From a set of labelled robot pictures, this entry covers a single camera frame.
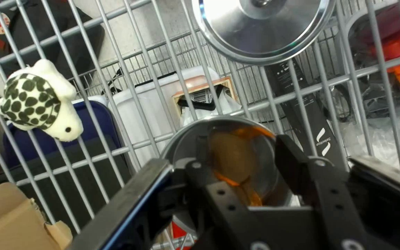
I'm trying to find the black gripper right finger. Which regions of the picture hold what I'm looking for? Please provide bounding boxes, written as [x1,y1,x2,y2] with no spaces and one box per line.
[273,134,351,226]

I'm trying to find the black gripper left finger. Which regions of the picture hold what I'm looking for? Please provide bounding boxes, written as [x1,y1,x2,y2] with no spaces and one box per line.
[183,159,255,235]

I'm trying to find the silver pot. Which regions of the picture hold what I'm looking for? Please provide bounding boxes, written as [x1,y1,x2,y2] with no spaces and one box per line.
[159,114,294,212]

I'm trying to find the silver pot lid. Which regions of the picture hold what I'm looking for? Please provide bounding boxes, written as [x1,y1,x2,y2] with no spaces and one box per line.
[190,0,337,67]

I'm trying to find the black strip white marks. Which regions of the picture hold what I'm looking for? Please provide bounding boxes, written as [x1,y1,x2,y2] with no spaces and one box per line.
[263,59,349,171]

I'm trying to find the white plastic container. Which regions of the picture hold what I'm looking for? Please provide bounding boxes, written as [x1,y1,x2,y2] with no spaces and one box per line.
[111,66,240,162]

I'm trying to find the orange red toy block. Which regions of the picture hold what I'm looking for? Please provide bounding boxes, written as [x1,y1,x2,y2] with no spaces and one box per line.
[347,0,400,95]

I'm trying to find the dark blue bin under shelf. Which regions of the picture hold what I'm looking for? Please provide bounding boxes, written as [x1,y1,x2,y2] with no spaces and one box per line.
[1,99,124,174]

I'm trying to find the white green spotted turtle plush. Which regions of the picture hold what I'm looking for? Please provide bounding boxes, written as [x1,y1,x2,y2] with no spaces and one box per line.
[0,57,84,144]

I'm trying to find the brown cardboard box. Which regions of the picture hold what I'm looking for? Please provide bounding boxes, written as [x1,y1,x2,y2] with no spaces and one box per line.
[0,181,73,250]

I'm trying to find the black bag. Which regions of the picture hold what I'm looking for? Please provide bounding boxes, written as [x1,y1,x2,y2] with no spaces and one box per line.
[0,0,106,76]

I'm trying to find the silver wire shelf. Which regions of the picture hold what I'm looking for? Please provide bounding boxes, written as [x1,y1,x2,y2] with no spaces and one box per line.
[0,0,400,250]

